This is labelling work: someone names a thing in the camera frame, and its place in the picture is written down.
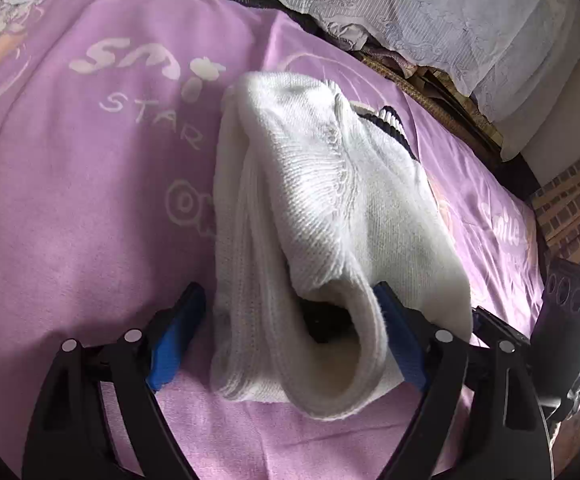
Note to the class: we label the purple printed blanket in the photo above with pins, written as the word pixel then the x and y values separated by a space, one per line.
pixel 94 185

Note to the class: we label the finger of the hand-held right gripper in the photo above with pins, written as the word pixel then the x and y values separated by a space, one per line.
pixel 495 329

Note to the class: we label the brown woven mat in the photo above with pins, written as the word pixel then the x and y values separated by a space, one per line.
pixel 445 92

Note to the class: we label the grey lace bedding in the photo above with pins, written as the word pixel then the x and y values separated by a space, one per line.
pixel 420 5

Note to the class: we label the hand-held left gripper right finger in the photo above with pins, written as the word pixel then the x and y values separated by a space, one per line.
pixel 400 345

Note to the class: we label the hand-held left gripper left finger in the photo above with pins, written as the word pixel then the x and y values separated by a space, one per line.
pixel 174 345

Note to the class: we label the white sock with black stripes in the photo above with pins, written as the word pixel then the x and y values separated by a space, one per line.
pixel 310 185

